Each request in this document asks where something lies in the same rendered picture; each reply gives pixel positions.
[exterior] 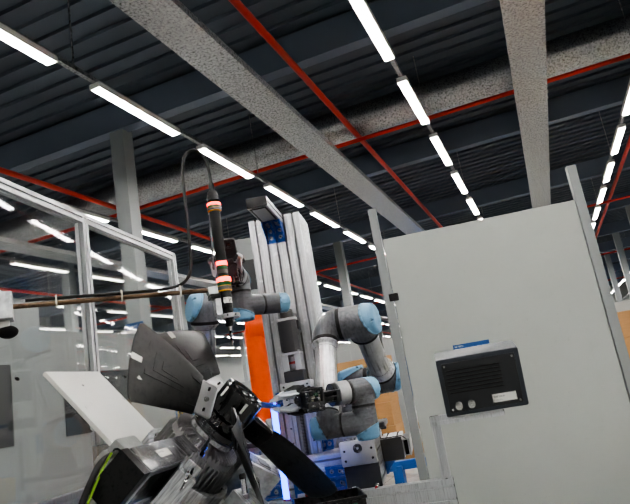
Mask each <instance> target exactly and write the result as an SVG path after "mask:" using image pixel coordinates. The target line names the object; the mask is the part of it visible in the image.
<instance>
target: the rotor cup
mask: <svg viewBox="0 0 630 504"><path fill-rule="evenodd" d="M227 386H228V387H229V388H228V389H227V390H226V392H225V393H224V394H223V395H222V396H221V394H222V392H223V391H224V390H225V389H226V387H227ZM242 391H245V392H246V393H247V394H248V396H246V395H244V394H243V393H242ZM246 404H247V405H248V406H247V407H246V409H245V410H244V411H243V412H242V414H240V413H239V412H240V411H241V410H242V408H243V407H244V406H245V405H246ZM231 407H233V408H235V410H236V413H237V415H238V416H239V419H240V422H242V429H243V428H245V427H246V426H247V425H248V423H249V422H250V421H251V420H252V419H253V417H254V416H255V415H256V414H257V412H258V411H259V410H260V409H261V407H262V404H261V401H260V400H259V398H258V397H257V396H256V395H255V394H254V393H253V392H252V391H251V390H250V389H249V388H248V387H246V386H245V385H244V384H242V383H241V382H239V381H237V380H235V379H228V380H227V381H226V382H225V384H224V385H223V386H222V387H221V388H220V390H219V391H218V392H217V396H216V400H215V403H214V407H213V411H212V414H211V417H210V419H209V420H207V419H205V418H203V417H201V416H199V415H197V414H195V416H196V419H197V420H198V422H199V424H200V425H201V426H202V427H203V428H204V430H205V431H206V432H208V433H209V434H210V435H211V436H212V437H213V438H215V439H216V440H217V441H219V442H221V443H222V444H224V445H227V446H230V447H234V444H233V441H232V432H229V430H228V426H231V425H232V412H231Z"/></svg>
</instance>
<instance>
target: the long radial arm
mask: <svg viewBox="0 0 630 504"><path fill-rule="evenodd" d="M130 450H131V452H132V453H133V454H134V455H135V456H136V457H137V458H138V459H139V460H140V461H141V462H142V463H143V464H144V465H145V466H146V467H147V468H148V470H149V471H150V472H151V473H150V474H149V475H148V476H147V478H146V479H145V480H144V481H143V482H142V484H141V485H140V486H139V487H138V489H137V490H136V491H135V492H134V493H133V495H132V496H131V497H130V498H129V500H128V501H127V502H126V503H125V504H140V503H143V502H145V501H147V500H150V499H152V498H153V496H154V495H155V494H156V493H157V492H158V490H159V489H160V488H161V487H162V486H163V484H164V483H165V482H166V481H167V479H168V478H169V477H170V476H171V475H172V473H173V472H174V471H175V470H176V468H177V467H178V466H179V465H180V464H181V462H182V461H183V460H184V458H185V457H186V456H188V457H189V456H190V455H191V454H192V453H193V452H194V451H195V452H197V451H199V450H198V449H197V448H196V447H195V446H194V445H193V444H192V443H191V442H190V441H189V440H188V439H187V438H186V437H185V436H184V435H181V436H177V437H173V438H169V439H165V440H161V441H156V442H152V443H148V444H144V445H140V446H136V447H132V448H130Z"/></svg>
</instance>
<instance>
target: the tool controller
mask: <svg viewBox="0 0 630 504"><path fill-rule="evenodd" d="M434 357H435V363H436V368H437V372H438V377H439V382H440V387H441V391H442V396H443V401H444V406H445V410H446V415H447V417H453V416H459V415H465V414H472V413H478V412H485V411H491V410H497V409H504V408H510V407H516V406H523V405H528V404H529V401H528V396H527V391H526V386H525V381H524V377H523V372H522V367H521V362H520V357H519V352H518V348H517V346H516V345H515V344H514V343H513V341H512V340H507V341H502V342H496V343H490V344H484V345H479V346H473V347H467V348H461V349H456V350H450V351H444V352H439V353H435V354H434Z"/></svg>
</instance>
